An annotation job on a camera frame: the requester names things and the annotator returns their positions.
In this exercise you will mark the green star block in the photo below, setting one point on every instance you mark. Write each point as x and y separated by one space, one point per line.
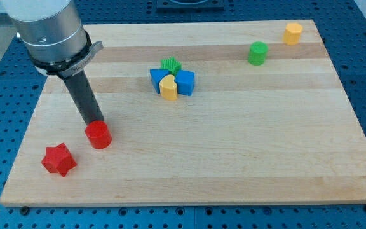
172 65

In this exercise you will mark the green cylinder block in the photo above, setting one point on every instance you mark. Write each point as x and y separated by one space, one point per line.
257 53

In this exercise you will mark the yellow heart block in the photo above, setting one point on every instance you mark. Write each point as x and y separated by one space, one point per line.
168 88

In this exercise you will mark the wooden board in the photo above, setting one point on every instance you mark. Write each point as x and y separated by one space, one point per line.
281 133

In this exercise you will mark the red star block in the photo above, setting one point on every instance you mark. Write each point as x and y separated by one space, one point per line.
58 159

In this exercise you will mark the black pusher rod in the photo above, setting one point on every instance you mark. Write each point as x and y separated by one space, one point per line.
83 97

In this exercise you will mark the yellow hexagon block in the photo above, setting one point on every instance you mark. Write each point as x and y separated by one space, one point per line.
292 33

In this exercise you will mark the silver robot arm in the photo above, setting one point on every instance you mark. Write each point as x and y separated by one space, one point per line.
53 34

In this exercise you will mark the blue triangle block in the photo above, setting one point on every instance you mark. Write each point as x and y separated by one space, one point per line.
156 76

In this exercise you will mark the red cylinder block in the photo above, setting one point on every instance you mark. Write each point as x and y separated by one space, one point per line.
98 134

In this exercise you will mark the blue cube block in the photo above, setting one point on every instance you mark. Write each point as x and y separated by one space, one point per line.
185 81

